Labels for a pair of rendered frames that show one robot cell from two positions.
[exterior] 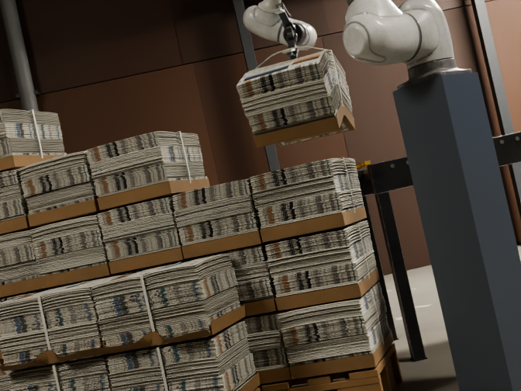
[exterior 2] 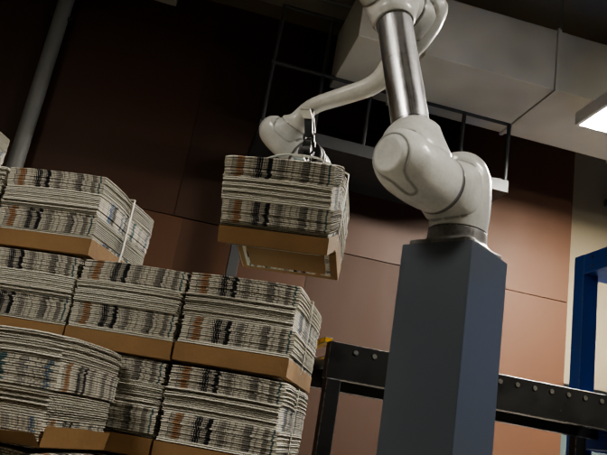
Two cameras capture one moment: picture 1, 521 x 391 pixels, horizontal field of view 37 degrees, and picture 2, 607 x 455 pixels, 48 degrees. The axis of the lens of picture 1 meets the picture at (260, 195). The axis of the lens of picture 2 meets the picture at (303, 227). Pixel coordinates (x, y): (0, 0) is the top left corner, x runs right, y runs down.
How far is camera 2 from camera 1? 90 cm
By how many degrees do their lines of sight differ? 17
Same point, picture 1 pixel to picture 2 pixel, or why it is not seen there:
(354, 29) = (394, 139)
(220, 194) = (146, 279)
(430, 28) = (475, 187)
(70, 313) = not seen: outside the picture
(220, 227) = (126, 320)
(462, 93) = (486, 274)
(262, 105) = (246, 190)
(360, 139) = not seen: hidden behind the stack
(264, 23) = (282, 135)
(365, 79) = (335, 301)
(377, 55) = (409, 181)
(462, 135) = (472, 321)
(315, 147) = not seen: hidden behind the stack
